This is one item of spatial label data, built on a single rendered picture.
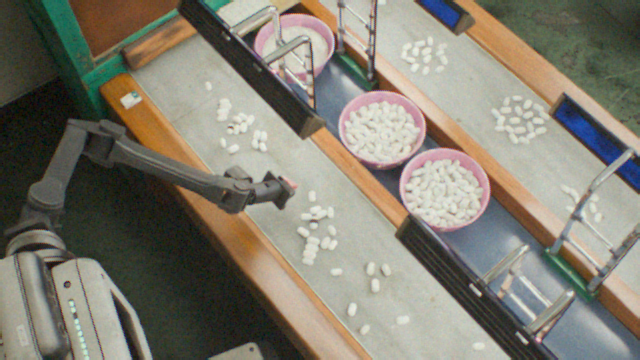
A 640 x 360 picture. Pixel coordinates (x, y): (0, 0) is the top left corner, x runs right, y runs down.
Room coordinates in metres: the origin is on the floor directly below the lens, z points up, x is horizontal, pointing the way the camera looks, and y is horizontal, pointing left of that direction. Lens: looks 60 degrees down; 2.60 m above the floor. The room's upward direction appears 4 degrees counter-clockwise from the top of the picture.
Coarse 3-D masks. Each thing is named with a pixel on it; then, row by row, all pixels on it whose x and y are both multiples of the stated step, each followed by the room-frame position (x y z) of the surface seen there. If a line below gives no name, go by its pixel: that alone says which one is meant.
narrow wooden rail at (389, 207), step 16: (320, 144) 1.19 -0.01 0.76; (336, 144) 1.19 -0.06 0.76; (336, 160) 1.13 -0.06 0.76; (352, 160) 1.13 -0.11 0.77; (352, 176) 1.07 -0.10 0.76; (368, 176) 1.07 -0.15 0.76; (368, 192) 1.01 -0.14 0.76; (384, 192) 1.01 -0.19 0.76; (384, 208) 0.96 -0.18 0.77; (400, 208) 0.95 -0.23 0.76; (400, 224) 0.90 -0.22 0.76
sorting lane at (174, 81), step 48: (192, 48) 1.64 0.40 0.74; (192, 96) 1.43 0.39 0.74; (240, 96) 1.42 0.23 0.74; (192, 144) 1.25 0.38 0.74; (240, 144) 1.23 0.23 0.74; (288, 144) 1.22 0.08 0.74; (336, 192) 1.04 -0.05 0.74; (288, 240) 0.89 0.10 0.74; (336, 240) 0.88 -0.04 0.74; (384, 240) 0.87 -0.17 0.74; (336, 288) 0.74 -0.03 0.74; (384, 288) 0.72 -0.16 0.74; (432, 288) 0.71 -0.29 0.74; (384, 336) 0.58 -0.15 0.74; (432, 336) 0.57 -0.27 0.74; (480, 336) 0.56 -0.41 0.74
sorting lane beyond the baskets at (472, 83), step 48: (336, 0) 1.81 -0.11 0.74; (384, 48) 1.57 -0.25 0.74; (432, 48) 1.56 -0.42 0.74; (480, 48) 1.55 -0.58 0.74; (432, 96) 1.36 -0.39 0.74; (480, 96) 1.35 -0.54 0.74; (528, 96) 1.34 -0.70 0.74; (480, 144) 1.17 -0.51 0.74; (528, 144) 1.15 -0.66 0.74; (576, 144) 1.14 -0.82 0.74; (624, 192) 0.96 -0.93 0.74
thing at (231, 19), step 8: (240, 0) 1.81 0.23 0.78; (248, 0) 1.81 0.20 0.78; (256, 0) 1.81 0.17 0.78; (264, 0) 1.80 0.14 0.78; (224, 8) 1.78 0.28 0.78; (232, 8) 1.78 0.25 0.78; (240, 8) 1.77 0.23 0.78; (248, 8) 1.77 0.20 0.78; (256, 8) 1.77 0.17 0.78; (224, 16) 1.74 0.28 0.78; (232, 16) 1.74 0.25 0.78; (240, 16) 1.73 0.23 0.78; (248, 16) 1.73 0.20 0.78; (232, 24) 1.70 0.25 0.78; (240, 32) 1.66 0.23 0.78
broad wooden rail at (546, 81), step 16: (464, 0) 1.76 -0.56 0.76; (480, 16) 1.68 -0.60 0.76; (464, 32) 1.62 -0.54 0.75; (480, 32) 1.60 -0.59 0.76; (496, 32) 1.60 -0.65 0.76; (496, 48) 1.53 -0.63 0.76; (512, 48) 1.52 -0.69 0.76; (528, 48) 1.52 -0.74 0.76; (512, 64) 1.45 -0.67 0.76; (528, 64) 1.45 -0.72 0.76; (544, 64) 1.45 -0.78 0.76; (528, 80) 1.39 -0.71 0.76; (544, 80) 1.38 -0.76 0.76; (560, 80) 1.38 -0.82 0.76; (544, 96) 1.32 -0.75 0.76; (576, 96) 1.31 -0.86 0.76; (592, 112) 1.24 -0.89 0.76; (608, 112) 1.24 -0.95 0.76; (608, 128) 1.18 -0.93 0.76; (624, 128) 1.17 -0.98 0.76
